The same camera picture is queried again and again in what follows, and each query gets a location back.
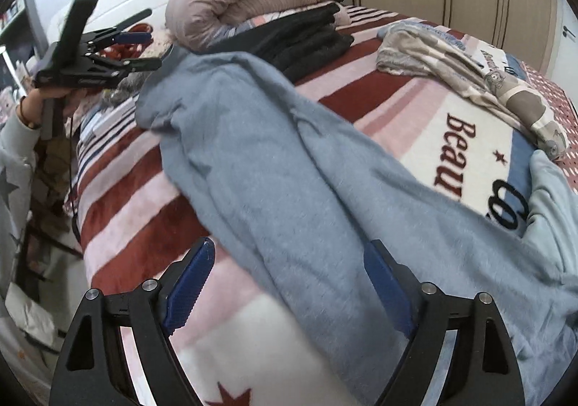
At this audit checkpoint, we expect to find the grey beige patterned garment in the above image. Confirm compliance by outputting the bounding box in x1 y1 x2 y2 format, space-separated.
376 21 569 162

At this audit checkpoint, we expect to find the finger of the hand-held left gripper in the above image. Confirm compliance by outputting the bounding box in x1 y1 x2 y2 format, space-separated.
88 51 163 78
82 8 154 47

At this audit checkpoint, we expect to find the light blue garment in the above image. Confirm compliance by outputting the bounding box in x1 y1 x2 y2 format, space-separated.
525 148 578 287

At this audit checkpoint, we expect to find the person's left forearm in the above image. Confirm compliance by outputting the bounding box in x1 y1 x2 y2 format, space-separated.
0 110 42 176

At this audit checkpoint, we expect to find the stack of black clothes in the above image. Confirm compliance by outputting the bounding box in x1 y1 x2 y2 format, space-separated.
199 0 355 84

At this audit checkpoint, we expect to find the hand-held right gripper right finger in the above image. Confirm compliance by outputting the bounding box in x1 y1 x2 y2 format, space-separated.
363 240 527 406

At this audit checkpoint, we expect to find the grey-blue sweater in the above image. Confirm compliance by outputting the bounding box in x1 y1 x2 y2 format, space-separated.
134 47 578 406

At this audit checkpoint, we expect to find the person's left hand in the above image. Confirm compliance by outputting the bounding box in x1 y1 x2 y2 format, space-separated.
19 87 48 127

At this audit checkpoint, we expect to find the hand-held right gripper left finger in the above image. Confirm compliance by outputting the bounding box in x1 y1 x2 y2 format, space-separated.
47 236 216 406

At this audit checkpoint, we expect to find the red striped printed blanket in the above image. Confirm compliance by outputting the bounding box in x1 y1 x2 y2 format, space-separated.
72 4 578 406

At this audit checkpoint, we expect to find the beaded bracelet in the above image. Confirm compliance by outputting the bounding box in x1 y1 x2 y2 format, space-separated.
18 96 42 131

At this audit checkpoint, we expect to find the person's grey star top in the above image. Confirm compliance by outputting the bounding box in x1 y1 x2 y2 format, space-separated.
0 148 39 303

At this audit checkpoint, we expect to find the red object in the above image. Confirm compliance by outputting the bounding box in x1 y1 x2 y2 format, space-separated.
96 23 155 62

